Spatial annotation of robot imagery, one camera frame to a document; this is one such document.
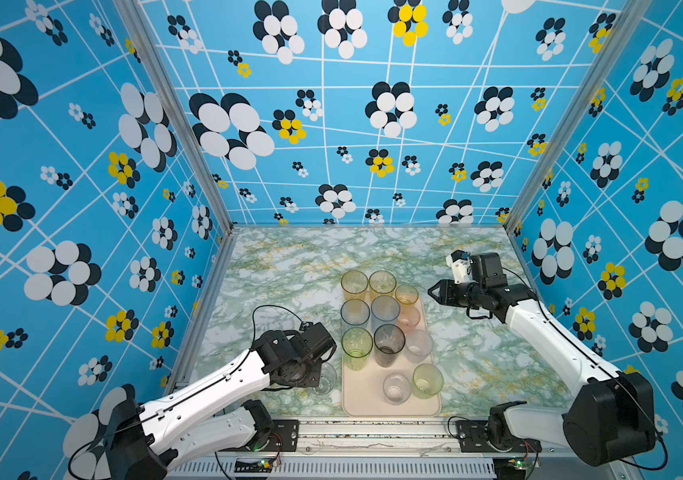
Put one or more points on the grey smoky tall glass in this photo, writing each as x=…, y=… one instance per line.
x=388, y=343

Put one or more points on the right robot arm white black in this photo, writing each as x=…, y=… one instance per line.
x=612, y=416

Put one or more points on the left green circuit board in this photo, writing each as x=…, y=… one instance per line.
x=262, y=466

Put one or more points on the beige plastic tray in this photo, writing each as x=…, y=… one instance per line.
x=362, y=391

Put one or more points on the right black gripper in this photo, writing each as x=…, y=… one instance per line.
x=445, y=290

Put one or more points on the aluminium front rail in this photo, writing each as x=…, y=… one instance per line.
x=335, y=448

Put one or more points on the blue clear faceted glass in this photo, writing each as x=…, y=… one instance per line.
x=355, y=313

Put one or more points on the small clear glass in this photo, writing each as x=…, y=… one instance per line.
x=396, y=388

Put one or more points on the large clear glass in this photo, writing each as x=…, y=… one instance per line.
x=328, y=380

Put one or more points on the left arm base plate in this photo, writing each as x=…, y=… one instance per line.
x=282, y=437

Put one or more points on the blue frosted tall glass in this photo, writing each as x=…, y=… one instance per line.
x=385, y=310

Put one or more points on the green clear glass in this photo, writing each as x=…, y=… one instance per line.
x=357, y=344

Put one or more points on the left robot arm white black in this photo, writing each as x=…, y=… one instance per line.
x=147, y=441

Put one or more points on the white frosted glass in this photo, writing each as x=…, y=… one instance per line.
x=418, y=346

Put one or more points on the green frosted glass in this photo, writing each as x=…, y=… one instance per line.
x=427, y=381

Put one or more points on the right green circuit board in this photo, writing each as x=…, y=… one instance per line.
x=512, y=468

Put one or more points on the small pink frosted glass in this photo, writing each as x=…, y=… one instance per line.
x=409, y=318

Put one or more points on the amber tall glass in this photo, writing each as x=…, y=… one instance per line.
x=355, y=285
x=382, y=283

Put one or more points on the green circuit board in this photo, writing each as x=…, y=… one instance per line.
x=262, y=466
x=512, y=468

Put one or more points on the small yellow glass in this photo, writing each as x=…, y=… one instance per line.
x=406, y=295

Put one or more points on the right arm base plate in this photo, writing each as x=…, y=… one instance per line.
x=473, y=438

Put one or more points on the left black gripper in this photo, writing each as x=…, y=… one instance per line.
x=315, y=381

